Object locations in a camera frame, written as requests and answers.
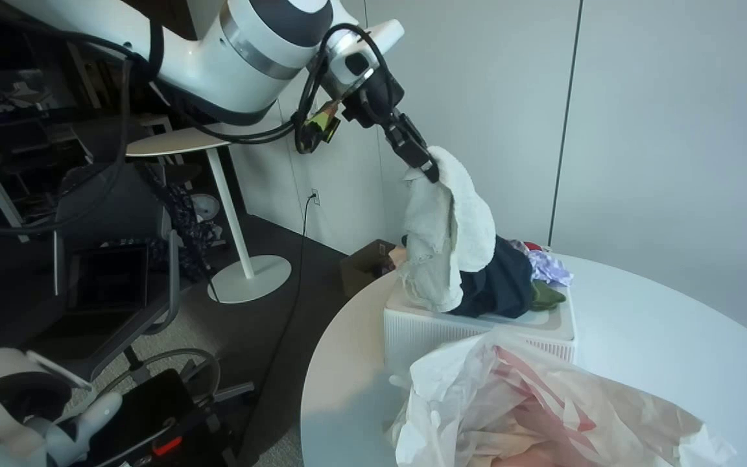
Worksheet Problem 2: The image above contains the black bag with red tag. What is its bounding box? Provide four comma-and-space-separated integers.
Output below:
86, 365, 226, 467

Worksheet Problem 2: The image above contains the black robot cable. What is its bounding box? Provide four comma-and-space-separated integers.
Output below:
143, 20, 395, 156

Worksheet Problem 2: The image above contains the white rounded machine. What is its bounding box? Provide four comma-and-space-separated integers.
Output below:
0, 342, 128, 467

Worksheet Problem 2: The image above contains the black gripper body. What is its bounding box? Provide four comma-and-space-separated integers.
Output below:
334, 48, 413, 131

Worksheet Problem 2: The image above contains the white red plastic bag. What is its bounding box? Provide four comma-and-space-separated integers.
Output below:
386, 329, 742, 467

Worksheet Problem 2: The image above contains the purple patterned cloth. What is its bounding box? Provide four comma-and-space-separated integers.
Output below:
522, 244, 576, 291

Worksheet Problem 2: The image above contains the navy blue cloth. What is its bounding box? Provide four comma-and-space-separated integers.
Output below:
453, 234, 536, 321

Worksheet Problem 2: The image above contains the pink cloth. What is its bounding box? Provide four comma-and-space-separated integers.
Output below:
386, 244, 413, 274

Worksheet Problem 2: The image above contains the beige cloth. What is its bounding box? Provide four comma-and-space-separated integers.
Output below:
396, 142, 500, 316

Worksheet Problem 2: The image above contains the yellow-green wrist camera block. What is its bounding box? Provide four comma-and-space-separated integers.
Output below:
296, 94, 348, 156

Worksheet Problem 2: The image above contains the white round side table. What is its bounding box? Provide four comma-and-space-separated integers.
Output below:
124, 128, 296, 307

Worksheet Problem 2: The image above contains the dark cluttered shelf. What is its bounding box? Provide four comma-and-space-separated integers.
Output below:
0, 16, 148, 222

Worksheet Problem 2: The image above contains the black office chair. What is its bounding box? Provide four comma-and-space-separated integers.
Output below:
0, 156, 187, 384

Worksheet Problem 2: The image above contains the green cloth item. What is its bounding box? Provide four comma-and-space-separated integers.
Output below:
526, 277, 569, 313

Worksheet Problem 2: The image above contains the brown cardboard box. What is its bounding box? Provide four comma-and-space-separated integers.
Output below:
334, 239, 401, 301

